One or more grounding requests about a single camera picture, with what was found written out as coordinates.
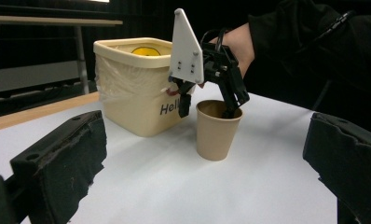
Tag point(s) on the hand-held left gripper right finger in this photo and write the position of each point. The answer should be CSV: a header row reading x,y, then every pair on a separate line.
x,y
348,165

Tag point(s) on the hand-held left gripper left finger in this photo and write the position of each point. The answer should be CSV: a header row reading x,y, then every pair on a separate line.
x,y
65,161

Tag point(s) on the brown paper cup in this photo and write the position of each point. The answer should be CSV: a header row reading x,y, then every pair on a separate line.
x,y
214,137

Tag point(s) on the yellow round object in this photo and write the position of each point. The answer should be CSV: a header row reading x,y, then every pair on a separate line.
x,y
145,51

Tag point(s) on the cream plastic bin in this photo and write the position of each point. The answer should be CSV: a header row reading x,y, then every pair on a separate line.
x,y
137,118

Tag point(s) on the clear plastic bag liner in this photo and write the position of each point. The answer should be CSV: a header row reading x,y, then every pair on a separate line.
x,y
121,77

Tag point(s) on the background table with metal leg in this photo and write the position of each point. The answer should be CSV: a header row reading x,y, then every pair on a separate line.
x,y
50,21

